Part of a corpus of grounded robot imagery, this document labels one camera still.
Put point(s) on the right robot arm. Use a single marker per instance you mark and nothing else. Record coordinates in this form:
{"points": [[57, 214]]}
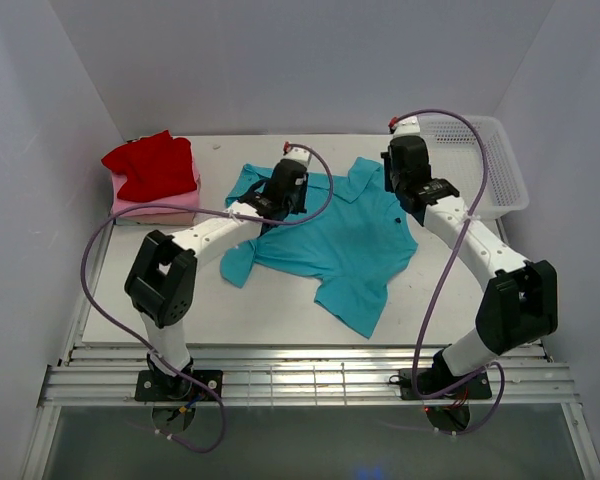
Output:
{"points": [[520, 297]]}

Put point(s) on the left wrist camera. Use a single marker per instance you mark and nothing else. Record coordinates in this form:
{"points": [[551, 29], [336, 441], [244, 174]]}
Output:
{"points": [[298, 154]]}

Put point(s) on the teal t shirt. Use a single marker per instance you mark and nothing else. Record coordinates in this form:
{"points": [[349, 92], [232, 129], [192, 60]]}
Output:
{"points": [[354, 239]]}

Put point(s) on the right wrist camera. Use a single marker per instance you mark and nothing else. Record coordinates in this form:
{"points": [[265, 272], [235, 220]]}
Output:
{"points": [[404, 126]]}

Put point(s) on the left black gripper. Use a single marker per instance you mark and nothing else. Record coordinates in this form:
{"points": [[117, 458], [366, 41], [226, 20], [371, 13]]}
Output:
{"points": [[298, 206]]}

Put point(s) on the beige folded t shirt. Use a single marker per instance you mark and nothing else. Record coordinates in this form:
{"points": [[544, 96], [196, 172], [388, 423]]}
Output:
{"points": [[161, 219]]}

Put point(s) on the pink folded t shirt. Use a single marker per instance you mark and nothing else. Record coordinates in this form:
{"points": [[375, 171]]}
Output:
{"points": [[190, 199]]}

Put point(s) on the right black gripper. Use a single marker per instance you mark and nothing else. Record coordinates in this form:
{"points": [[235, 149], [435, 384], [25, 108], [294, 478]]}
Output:
{"points": [[387, 165]]}

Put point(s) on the red folded t shirt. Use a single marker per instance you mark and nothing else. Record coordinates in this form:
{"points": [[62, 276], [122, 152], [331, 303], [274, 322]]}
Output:
{"points": [[154, 168]]}

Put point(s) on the aluminium frame rail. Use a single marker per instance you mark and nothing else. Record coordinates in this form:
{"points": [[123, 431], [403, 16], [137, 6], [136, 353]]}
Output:
{"points": [[275, 346]]}

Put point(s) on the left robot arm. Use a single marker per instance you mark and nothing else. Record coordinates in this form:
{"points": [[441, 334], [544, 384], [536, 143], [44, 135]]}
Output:
{"points": [[163, 275]]}

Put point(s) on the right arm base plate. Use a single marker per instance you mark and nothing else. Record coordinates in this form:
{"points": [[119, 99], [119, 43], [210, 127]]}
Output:
{"points": [[430, 385]]}

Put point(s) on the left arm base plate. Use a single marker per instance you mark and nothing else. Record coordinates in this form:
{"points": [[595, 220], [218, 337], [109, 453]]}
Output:
{"points": [[158, 387]]}

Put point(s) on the white plastic basket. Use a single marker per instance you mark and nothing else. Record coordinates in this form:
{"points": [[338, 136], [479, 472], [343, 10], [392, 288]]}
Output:
{"points": [[465, 156]]}

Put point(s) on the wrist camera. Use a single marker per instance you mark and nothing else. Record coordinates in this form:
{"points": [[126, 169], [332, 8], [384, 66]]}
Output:
{"points": [[298, 154], [404, 126]]}

